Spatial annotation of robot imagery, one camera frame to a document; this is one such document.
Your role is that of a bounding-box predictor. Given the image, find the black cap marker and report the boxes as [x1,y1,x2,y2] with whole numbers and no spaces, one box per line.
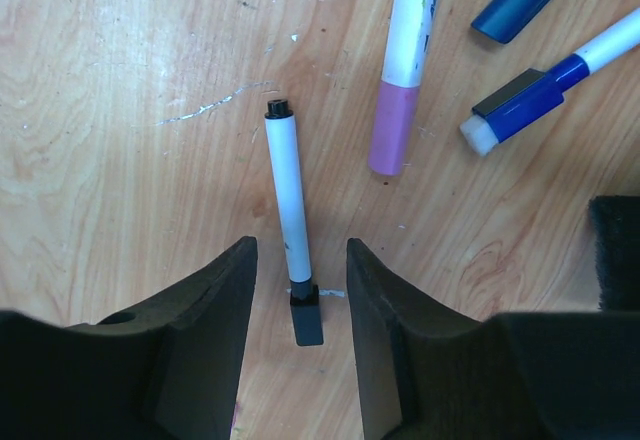
[265,99,324,346]

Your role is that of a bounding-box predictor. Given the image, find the dark blue cap marker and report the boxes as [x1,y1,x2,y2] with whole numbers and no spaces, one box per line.
[460,9,639,156]

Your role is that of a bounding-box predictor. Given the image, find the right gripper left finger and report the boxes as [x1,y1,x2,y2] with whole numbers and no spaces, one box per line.
[1,237,258,439]

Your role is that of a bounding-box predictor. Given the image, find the magenta cap marker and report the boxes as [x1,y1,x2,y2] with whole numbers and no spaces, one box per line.
[368,0,437,176]

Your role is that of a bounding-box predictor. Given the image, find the black floral pillow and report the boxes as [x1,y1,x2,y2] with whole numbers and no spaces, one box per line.
[589,196,640,312]

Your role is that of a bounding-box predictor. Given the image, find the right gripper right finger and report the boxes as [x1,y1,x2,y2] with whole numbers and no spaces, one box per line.
[347,239,639,439]

